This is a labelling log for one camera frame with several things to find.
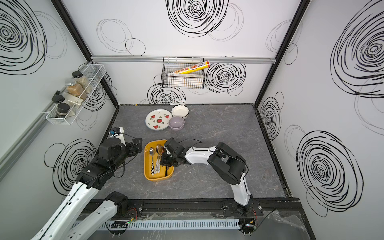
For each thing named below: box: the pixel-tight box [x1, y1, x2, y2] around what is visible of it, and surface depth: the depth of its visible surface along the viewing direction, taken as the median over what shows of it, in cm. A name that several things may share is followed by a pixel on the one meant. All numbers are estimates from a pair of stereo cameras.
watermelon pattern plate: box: [145, 109, 173, 131], surface depth 114 cm
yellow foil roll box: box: [173, 60, 210, 74], surface depth 91 cm
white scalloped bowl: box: [171, 104, 190, 120], surface depth 118 cm
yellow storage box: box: [144, 139, 174, 181], surface depth 86 cm
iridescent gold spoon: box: [156, 143, 163, 163], surface depth 94 cm
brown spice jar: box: [64, 78, 87, 100], surface depth 72 cm
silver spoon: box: [154, 156, 159, 174], surface depth 88 cm
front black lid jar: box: [56, 103, 70, 118], surface depth 64 cm
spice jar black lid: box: [71, 71, 92, 93], surface depth 76 cm
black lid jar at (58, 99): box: [51, 95, 66, 109], surface depth 64 cm
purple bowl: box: [168, 116, 185, 131], surface depth 106 cm
